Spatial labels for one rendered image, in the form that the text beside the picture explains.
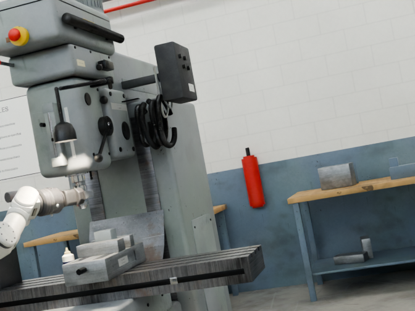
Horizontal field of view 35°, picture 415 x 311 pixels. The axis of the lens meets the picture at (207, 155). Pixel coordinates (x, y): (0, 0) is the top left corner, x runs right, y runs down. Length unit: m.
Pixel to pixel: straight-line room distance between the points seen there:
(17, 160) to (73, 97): 5.11
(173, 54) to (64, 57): 0.42
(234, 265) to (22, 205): 0.67
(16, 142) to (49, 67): 5.10
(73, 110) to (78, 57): 0.17
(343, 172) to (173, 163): 3.31
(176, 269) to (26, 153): 5.26
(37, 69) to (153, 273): 0.77
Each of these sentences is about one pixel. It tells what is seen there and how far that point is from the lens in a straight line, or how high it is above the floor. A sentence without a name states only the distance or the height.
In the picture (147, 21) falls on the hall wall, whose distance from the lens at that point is 6.78.
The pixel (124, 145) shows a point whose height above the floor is 1.38.
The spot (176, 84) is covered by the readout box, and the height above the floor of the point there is 1.57.
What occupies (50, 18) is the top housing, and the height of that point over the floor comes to 1.79.
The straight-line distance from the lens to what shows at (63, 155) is 2.20.
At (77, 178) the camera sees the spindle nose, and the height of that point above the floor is 1.29.
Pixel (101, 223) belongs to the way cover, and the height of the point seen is 1.11.
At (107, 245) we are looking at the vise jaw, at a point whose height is 1.05.
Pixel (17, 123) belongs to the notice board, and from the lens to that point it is 7.30.
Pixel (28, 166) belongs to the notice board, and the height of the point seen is 1.62.
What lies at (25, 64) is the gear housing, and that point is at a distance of 2.27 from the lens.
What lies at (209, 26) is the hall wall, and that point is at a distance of 6.58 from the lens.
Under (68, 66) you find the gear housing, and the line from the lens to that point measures 2.20.
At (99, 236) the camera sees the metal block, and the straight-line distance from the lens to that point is 2.27.
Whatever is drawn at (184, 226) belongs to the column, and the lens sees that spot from 2.59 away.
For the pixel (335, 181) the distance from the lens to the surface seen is 5.77.
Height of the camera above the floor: 1.24
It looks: 1 degrees up
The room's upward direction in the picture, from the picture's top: 10 degrees counter-clockwise
